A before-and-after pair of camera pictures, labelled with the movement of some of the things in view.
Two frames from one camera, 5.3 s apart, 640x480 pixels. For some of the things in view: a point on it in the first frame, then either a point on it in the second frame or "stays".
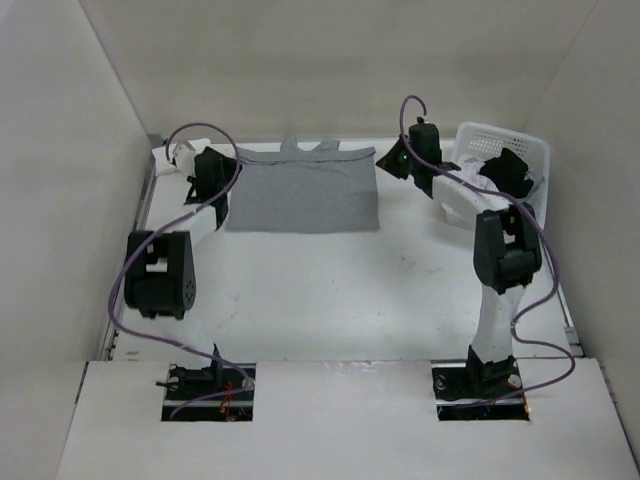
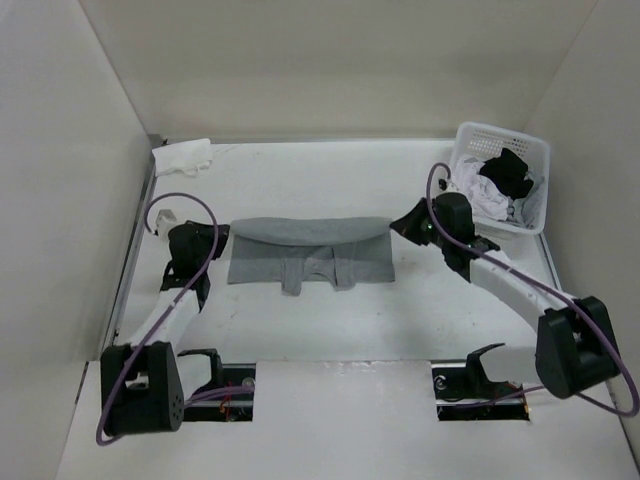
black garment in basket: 509,171 stays
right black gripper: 387,162 → 408,224
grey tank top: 329,188 → 335,252
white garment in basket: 469,170 stays
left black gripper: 230,168 → 206,230
